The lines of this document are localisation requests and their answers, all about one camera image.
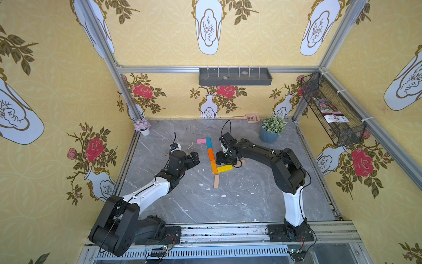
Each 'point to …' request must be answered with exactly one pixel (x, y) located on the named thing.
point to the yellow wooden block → (224, 168)
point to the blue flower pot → (267, 136)
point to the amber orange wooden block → (214, 168)
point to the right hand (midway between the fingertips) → (219, 164)
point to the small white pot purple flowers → (142, 125)
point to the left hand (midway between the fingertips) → (194, 156)
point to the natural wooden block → (216, 181)
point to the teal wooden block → (209, 144)
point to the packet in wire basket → (331, 114)
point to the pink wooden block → (199, 141)
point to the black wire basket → (316, 86)
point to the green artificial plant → (273, 124)
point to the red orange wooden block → (211, 154)
